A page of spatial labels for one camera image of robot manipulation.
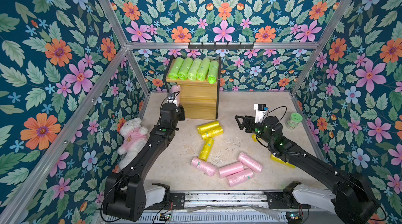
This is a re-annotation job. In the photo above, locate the pink roll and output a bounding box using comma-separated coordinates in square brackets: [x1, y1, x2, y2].
[227, 168, 254, 187]
[218, 162, 244, 179]
[191, 157, 217, 177]
[238, 152, 263, 173]
[168, 85, 181, 106]

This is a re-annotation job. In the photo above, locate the wooden three-tier shelf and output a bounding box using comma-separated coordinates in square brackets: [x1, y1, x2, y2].
[163, 57, 220, 120]

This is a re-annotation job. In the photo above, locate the green roll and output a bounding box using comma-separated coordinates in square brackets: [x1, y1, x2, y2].
[178, 57, 193, 80]
[196, 58, 210, 81]
[187, 58, 202, 81]

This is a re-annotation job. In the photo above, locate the green roll diagonal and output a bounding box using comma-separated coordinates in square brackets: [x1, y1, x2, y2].
[168, 57, 184, 80]
[207, 61, 219, 84]

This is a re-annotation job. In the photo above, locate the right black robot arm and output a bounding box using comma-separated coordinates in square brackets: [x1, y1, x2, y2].
[235, 116, 381, 224]

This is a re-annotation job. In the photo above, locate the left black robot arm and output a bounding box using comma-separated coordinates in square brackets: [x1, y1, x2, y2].
[100, 102, 185, 221]

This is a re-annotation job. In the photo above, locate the yellow roll right diagonal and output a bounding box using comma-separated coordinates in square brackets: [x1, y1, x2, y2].
[252, 134, 258, 142]

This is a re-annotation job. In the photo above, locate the yellow roll diagonal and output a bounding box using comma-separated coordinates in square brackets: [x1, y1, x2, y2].
[198, 138, 214, 162]
[252, 134, 258, 142]

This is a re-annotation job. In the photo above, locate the yellow roll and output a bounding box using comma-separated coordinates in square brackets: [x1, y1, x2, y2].
[201, 126, 224, 140]
[270, 154, 296, 168]
[197, 121, 220, 134]

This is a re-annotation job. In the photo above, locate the yellow roll top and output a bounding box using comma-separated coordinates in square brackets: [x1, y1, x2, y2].
[197, 121, 220, 134]

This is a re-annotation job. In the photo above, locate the yellow roll far right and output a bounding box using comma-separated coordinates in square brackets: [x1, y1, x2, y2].
[270, 154, 296, 168]

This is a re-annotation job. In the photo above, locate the yellow roll diagonal middle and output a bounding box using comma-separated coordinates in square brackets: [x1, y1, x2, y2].
[198, 138, 214, 162]

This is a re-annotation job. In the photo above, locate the green lidded jar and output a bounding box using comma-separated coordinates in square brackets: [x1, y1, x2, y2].
[286, 113, 303, 130]

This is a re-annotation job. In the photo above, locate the white plush toy pink shirt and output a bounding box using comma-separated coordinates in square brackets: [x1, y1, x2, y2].
[117, 118, 148, 170]

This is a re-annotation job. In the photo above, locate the pink roll bottom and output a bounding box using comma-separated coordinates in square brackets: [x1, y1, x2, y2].
[227, 168, 254, 187]

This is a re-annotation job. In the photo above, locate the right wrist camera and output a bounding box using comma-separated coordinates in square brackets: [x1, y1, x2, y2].
[253, 104, 269, 123]

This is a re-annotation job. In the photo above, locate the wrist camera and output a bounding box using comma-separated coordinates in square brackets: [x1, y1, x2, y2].
[253, 104, 269, 123]
[166, 91, 180, 106]

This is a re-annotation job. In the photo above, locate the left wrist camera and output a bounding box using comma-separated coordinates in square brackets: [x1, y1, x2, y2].
[166, 91, 180, 106]

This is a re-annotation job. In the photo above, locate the black wall hook rail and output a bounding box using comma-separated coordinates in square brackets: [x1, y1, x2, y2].
[187, 42, 254, 51]

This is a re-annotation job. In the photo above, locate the aluminium front rail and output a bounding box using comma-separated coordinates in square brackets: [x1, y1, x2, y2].
[138, 190, 357, 214]

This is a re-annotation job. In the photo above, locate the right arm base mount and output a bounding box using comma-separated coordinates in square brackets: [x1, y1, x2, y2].
[263, 181, 311, 209]

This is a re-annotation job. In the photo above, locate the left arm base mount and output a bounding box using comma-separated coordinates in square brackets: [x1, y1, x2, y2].
[145, 183, 186, 210]

